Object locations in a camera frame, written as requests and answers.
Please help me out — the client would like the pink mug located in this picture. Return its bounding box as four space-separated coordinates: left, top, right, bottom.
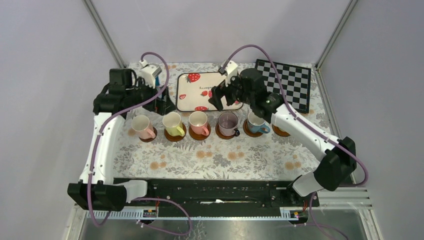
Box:
189 111 210 136
131 115 154 139

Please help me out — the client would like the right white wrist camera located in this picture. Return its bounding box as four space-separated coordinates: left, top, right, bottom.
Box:
218 59 238 86

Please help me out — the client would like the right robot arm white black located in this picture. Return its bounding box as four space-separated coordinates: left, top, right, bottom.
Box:
209 68 357 206

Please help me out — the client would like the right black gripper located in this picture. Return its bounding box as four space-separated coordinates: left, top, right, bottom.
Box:
208 72 254 112

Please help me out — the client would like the black white chessboard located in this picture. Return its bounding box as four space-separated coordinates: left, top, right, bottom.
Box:
255 59 312 114

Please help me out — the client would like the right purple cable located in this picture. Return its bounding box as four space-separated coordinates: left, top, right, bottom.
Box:
219 44 370 240

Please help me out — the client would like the floral tablecloth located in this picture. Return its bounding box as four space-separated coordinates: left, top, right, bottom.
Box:
110 62 331 181

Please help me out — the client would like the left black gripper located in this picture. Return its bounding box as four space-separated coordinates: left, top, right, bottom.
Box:
126 76 176 115

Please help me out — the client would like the pink mug front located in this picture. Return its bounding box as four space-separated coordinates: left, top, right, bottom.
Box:
131 115 154 139

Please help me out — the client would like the dark walnut coaster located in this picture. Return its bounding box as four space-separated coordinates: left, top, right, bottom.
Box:
139 127 158 143

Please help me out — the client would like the strawberry print serving tray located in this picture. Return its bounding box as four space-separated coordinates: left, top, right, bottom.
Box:
175 72 226 112

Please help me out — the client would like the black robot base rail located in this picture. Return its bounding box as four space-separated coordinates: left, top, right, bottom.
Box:
93 178 321 218

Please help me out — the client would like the pink mug back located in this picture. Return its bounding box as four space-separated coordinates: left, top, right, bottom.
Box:
189 111 210 136

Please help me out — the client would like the blue mug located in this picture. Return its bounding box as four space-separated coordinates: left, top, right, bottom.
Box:
247 112 271 134

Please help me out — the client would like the toy block stack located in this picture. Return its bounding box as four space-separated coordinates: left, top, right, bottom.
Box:
155 76 168 102

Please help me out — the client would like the yellow mug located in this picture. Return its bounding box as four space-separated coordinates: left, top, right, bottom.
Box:
162 112 186 137

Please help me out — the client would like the grey purple mug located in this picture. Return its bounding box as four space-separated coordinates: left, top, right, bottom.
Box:
218 112 240 138

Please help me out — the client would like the brown coaster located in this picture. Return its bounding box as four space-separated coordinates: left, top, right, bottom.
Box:
188 123 211 141
164 123 187 142
215 123 236 140
271 124 290 137
243 119 263 138

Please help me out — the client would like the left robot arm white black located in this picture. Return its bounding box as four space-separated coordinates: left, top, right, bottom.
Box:
67 64 176 212

